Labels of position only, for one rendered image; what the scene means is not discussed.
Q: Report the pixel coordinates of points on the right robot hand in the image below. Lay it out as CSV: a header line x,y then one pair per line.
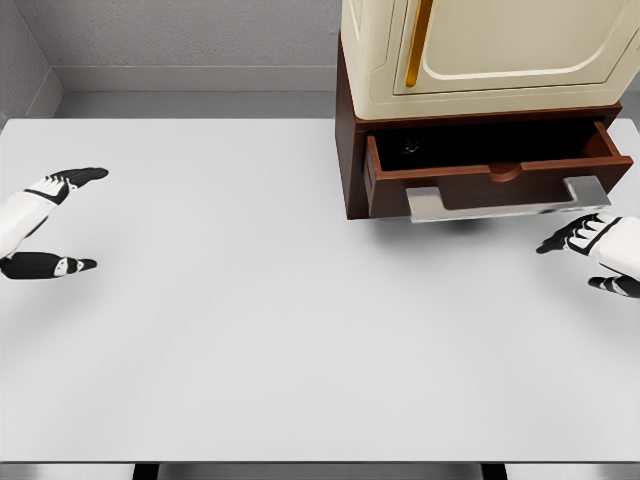
x,y
607,240

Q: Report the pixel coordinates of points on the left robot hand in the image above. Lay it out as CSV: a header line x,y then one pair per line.
x,y
30,205

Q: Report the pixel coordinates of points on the small dark switch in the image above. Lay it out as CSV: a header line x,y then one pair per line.
x,y
412,145

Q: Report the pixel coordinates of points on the brown wooden cabinet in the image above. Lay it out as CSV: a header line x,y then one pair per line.
x,y
350,165

